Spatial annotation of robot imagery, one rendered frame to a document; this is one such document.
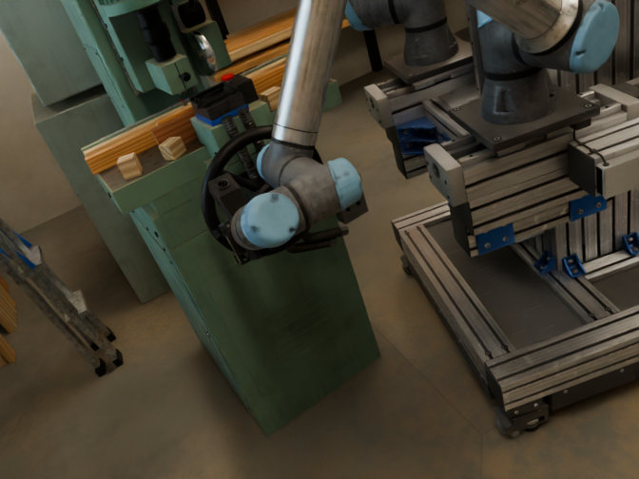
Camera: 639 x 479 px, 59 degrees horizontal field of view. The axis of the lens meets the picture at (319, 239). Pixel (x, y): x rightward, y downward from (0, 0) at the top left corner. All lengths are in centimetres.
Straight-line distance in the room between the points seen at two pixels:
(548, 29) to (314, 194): 47
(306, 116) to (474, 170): 42
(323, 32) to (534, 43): 36
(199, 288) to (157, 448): 70
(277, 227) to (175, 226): 60
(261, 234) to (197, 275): 66
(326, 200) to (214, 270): 65
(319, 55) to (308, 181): 20
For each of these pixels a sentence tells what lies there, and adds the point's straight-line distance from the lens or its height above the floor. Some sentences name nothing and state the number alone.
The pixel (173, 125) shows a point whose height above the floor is 95.
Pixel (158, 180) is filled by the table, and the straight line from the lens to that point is 132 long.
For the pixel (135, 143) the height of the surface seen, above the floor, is 92.
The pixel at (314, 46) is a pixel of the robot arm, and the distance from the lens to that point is 92.
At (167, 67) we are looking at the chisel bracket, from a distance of 140.
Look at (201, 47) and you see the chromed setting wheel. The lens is 156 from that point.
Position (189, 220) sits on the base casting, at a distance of 137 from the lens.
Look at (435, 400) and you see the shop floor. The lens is 175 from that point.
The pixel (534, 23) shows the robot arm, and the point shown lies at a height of 105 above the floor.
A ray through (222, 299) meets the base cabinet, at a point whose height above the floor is 52.
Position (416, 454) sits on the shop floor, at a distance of 165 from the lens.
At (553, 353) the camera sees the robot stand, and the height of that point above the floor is 23.
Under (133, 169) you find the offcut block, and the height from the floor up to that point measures 92.
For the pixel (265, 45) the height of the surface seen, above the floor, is 58.
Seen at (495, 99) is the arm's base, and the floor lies 87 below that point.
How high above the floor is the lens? 135
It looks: 32 degrees down
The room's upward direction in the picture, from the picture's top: 19 degrees counter-clockwise
